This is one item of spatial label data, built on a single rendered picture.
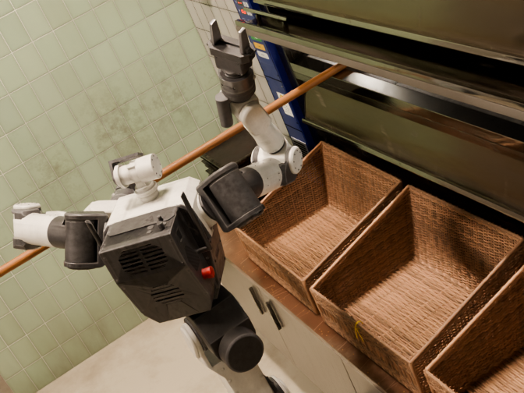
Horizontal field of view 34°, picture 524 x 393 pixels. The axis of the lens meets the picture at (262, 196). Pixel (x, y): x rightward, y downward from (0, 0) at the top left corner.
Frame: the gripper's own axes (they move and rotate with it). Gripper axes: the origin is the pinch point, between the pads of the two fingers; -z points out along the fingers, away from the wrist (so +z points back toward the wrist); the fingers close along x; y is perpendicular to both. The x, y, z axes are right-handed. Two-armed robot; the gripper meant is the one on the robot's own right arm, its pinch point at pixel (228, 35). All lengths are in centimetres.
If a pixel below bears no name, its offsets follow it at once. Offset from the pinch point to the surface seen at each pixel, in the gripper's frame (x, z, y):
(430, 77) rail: -42, 18, 24
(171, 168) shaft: 41, 76, 9
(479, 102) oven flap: -58, 14, 16
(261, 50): 53, 89, 84
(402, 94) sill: -21, 59, 54
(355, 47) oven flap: -8, 39, 48
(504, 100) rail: -64, 8, 13
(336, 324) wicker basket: -24, 110, -3
